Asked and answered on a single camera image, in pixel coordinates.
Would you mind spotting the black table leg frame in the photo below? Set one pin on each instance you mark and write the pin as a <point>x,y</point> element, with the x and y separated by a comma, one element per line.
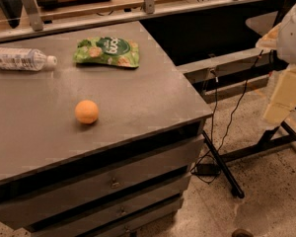
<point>281,135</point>

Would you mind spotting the clear plastic water bottle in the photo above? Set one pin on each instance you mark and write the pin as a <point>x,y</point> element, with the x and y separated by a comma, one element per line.
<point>25,59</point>

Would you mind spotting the black power adapter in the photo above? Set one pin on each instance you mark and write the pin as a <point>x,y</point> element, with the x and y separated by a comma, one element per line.
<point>207,170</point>

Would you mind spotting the green snack chip bag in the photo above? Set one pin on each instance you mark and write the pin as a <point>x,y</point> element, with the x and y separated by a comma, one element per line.
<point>108,51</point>

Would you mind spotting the grey drawer cabinet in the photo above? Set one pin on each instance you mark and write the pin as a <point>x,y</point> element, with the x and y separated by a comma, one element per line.
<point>63,178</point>

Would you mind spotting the orange fruit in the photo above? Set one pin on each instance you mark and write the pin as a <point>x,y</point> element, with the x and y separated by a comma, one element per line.
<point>86,112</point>

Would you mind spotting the grey side table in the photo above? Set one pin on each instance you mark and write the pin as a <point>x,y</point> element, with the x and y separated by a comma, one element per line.
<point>219,71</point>

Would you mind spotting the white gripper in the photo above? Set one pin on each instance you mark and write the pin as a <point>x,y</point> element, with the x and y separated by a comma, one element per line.
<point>294,37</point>

